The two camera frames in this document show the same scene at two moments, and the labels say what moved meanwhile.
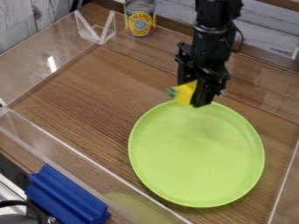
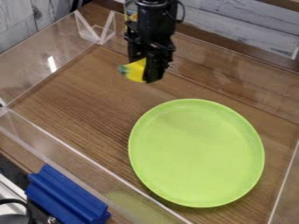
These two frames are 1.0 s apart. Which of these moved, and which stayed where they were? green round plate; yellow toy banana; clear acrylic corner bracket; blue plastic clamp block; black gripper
Moved: black gripper; yellow toy banana
Stayed: blue plastic clamp block; green round plate; clear acrylic corner bracket
